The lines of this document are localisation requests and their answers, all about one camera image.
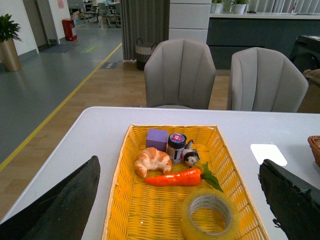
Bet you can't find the toy croissant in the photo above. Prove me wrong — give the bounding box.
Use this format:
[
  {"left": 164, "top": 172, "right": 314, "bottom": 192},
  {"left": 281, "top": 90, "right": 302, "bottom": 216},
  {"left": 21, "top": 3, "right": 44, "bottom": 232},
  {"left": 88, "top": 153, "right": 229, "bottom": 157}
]
[{"left": 134, "top": 147, "right": 172, "bottom": 178}]

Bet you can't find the grey curtain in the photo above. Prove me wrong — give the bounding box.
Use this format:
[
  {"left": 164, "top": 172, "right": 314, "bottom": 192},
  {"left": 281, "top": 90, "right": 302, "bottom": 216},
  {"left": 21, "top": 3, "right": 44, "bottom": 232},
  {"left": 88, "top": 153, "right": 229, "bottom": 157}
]
[{"left": 120, "top": 0, "right": 170, "bottom": 61}]

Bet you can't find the potted plant gold pot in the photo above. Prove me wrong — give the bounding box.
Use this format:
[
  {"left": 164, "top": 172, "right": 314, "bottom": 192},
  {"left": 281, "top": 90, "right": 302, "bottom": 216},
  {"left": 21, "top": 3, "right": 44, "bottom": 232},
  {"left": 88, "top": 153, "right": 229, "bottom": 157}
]
[{"left": 0, "top": 13, "right": 22, "bottom": 72}]

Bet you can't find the woven laundry basket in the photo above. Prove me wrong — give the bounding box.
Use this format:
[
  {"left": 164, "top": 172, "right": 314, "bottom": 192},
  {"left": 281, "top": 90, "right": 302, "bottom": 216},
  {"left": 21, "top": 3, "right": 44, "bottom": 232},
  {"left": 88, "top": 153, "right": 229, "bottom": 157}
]
[{"left": 135, "top": 37, "right": 158, "bottom": 71}]

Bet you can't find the clear packing tape roll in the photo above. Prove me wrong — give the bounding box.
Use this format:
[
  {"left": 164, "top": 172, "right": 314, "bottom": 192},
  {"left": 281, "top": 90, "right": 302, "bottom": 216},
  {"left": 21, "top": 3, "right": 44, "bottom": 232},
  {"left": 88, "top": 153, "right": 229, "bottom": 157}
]
[{"left": 181, "top": 188, "right": 240, "bottom": 240}]

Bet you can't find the grey chair left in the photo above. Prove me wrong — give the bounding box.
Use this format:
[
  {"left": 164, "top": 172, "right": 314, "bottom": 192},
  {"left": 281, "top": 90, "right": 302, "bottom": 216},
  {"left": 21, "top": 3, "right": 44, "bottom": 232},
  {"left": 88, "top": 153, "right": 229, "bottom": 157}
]
[{"left": 144, "top": 38, "right": 216, "bottom": 110}]

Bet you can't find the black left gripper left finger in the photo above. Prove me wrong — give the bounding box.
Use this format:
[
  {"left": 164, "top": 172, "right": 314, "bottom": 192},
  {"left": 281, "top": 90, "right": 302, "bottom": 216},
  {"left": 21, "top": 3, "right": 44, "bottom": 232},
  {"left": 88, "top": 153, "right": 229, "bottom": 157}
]
[{"left": 0, "top": 155, "right": 101, "bottom": 240}]

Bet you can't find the dark grey counter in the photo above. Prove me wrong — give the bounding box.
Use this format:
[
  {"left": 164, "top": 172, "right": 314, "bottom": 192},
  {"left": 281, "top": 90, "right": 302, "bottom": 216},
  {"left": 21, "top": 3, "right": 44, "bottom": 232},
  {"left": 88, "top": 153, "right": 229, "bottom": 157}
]
[{"left": 206, "top": 12, "right": 320, "bottom": 71}]

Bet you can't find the grey chair right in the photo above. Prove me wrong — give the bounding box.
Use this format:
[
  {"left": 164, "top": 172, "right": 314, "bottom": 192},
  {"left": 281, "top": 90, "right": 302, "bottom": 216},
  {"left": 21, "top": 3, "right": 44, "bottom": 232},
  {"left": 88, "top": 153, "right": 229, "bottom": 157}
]
[{"left": 226, "top": 47, "right": 309, "bottom": 113}]

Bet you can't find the purple block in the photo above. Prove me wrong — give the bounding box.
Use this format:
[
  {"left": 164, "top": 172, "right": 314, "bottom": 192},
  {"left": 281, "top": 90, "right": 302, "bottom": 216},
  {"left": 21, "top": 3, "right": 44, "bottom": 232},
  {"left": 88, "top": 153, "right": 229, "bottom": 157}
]
[{"left": 145, "top": 128, "right": 169, "bottom": 152}]

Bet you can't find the brown wicker basket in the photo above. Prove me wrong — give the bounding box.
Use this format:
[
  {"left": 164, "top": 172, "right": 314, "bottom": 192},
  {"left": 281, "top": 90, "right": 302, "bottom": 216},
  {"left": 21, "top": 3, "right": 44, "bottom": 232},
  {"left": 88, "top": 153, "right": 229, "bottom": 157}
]
[{"left": 307, "top": 135, "right": 320, "bottom": 167}]

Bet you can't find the grey chair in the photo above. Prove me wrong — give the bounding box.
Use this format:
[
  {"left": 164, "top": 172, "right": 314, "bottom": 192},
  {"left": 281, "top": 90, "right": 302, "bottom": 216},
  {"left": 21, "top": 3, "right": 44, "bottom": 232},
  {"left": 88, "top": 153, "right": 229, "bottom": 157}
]
[
  {"left": 226, "top": 47, "right": 309, "bottom": 113},
  {"left": 144, "top": 38, "right": 216, "bottom": 110}
]

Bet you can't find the small dark jar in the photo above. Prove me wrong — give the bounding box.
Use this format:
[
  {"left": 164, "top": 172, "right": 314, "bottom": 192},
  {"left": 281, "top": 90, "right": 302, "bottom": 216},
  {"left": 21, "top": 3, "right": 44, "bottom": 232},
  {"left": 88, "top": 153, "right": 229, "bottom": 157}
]
[{"left": 166, "top": 132, "right": 187, "bottom": 164}]

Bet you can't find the yellow woven basket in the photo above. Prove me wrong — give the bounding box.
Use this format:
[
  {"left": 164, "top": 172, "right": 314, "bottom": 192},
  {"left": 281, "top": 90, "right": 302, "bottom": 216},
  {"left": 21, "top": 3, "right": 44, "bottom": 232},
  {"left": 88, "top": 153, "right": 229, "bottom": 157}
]
[{"left": 102, "top": 124, "right": 269, "bottom": 240}]

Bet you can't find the orange toy carrot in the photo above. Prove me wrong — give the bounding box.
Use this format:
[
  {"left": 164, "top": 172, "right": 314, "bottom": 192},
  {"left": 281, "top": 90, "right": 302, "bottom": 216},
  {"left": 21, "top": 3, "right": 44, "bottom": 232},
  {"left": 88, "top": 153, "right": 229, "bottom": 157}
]
[{"left": 144, "top": 162, "right": 224, "bottom": 193}]

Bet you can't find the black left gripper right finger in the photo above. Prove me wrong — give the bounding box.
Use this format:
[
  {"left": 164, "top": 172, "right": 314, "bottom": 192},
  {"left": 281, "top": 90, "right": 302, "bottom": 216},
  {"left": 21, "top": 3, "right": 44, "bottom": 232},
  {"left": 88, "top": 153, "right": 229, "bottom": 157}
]
[{"left": 258, "top": 159, "right": 320, "bottom": 240}]

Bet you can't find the white potted plant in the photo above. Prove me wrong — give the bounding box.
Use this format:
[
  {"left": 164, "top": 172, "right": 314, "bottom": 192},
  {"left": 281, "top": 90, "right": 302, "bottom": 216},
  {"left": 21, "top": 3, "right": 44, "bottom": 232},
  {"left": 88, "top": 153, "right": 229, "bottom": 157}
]
[{"left": 231, "top": 0, "right": 249, "bottom": 15}]

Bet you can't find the panda figurine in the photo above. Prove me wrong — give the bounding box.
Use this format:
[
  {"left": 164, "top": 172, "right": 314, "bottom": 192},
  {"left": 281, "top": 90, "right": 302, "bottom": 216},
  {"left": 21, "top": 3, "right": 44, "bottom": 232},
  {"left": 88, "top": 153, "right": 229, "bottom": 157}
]
[{"left": 182, "top": 139, "right": 200, "bottom": 168}]

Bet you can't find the red box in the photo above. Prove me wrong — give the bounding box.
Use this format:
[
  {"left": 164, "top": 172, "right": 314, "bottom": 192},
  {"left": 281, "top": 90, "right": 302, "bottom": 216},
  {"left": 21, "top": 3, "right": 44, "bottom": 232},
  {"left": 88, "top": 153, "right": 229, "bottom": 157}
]
[{"left": 62, "top": 18, "right": 77, "bottom": 41}]

